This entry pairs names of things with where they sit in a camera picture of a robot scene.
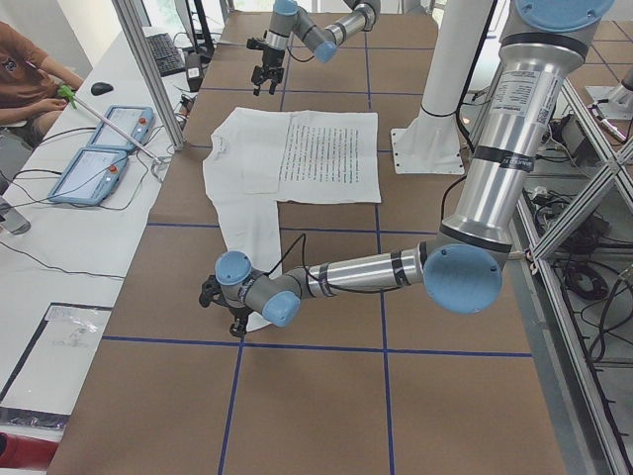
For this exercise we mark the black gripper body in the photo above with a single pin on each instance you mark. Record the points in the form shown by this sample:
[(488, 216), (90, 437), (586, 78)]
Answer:
[(270, 60), (239, 316)]

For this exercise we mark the white printed t-shirt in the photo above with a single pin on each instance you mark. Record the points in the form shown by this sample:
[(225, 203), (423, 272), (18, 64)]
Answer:
[(260, 159)]

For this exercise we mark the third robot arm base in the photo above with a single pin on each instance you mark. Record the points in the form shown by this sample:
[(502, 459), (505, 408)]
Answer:
[(612, 102)]

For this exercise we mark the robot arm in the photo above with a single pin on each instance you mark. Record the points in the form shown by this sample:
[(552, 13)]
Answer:
[(461, 268), (288, 18)]

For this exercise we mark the black power adapter labelled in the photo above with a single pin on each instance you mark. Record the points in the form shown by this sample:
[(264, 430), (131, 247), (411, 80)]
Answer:
[(194, 71)]

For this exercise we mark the black keyboard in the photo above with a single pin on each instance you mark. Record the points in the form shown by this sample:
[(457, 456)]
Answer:
[(166, 55)]

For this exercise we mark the far blue teach pendant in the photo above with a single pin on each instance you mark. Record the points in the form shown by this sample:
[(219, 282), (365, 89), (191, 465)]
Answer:
[(135, 121)]

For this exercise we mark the blue teach pendant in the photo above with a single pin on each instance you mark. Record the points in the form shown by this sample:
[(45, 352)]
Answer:
[(135, 121), (90, 177)]

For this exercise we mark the black computer mouse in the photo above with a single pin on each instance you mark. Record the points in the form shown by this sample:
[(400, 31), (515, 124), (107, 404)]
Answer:
[(100, 88)]

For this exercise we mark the near blue teach pendant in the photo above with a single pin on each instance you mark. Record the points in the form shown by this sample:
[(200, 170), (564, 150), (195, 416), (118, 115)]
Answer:
[(90, 177)]

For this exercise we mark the metal rod green tip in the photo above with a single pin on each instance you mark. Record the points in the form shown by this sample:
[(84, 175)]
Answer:
[(69, 95)]

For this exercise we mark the seated person brown shirt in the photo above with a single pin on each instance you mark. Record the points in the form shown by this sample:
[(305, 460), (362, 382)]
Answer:
[(30, 79)]

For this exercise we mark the aluminium frame post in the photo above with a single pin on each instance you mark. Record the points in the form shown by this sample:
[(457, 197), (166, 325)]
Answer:
[(132, 28)]

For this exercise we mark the white central pedestal column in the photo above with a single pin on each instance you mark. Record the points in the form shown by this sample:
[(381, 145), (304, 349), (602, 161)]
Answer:
[(431, 144)]

